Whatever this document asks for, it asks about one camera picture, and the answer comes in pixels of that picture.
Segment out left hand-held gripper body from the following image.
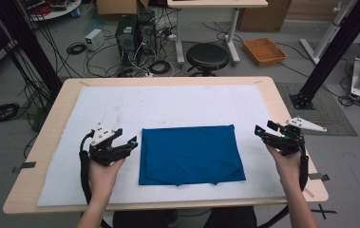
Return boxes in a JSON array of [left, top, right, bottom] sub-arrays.
[[86, 123, 128, 167]]

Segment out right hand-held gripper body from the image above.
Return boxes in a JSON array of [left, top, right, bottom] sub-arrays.
[[267, 116, 329, 157]]

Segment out blue t-shirt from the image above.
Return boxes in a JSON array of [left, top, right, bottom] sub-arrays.
[[138, 123, 247, 187]]

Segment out person's right hand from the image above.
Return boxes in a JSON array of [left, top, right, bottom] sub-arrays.
[[264, 143, 303, 188]]

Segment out person's left hand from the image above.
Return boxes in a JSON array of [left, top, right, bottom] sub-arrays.
[[86, 156, 126, 198]]

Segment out grey tape strip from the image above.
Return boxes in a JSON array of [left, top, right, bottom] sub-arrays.
[[11, 161, 37, 175], [308, 172, 331, 182]]

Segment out grey floor mat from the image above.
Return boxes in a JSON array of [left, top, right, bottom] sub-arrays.
[[275, 82, 358, 138]]

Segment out white table mat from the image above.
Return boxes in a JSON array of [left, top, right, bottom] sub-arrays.
[[36, 84, 299, 208]]

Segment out orange basket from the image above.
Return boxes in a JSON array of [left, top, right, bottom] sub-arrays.
[[242, 37, 288, 67]]

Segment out black tape cross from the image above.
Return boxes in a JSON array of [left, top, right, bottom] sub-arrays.
[[310, 203, 338, 220]]

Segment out person's legs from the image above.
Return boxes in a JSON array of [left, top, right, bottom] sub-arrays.
[[112, 206, 258, 228]]

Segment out black round stool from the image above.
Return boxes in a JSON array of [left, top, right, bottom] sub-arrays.
[[185, 42, 230, 78]]

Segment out black computer tower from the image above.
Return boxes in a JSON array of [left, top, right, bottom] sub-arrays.
[[115, 14, 138, 68], [135, 9, 158, 59]]

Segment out white power supply box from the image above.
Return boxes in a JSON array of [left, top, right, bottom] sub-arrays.
[[85, 28, 105, 52]]

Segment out white metal stand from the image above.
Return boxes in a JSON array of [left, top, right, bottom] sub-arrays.
[[299, 0, 357, 66]]

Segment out large cardboard box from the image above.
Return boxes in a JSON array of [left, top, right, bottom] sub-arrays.
[[237, 0, 294, 33]]

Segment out white desk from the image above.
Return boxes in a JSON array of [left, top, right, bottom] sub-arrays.
[[166, 0, 269, 66]]

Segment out round white table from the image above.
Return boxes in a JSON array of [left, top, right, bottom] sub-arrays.
[[18, 0, 83, 22]]

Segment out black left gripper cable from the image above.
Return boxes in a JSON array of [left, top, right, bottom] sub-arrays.
[[78, 130, 113, 228]]

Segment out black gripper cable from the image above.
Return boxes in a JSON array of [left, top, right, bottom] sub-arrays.
[[78, 130, 113, 228], [257, 134, 311, 228]]

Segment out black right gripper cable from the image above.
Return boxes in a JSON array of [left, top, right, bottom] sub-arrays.
[[257, 134, 311, 228]]

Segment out small coiled black cable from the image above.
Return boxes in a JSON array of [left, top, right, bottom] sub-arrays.
[[66, 41, 87, 56]]

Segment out black metal frame post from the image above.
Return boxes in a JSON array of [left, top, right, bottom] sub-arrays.
[[289, 0, 360, 110], [0, 0, 64, 100]]

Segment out large coiled black cable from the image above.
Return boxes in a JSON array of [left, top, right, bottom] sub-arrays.
[[0, 102, 21, 124]]

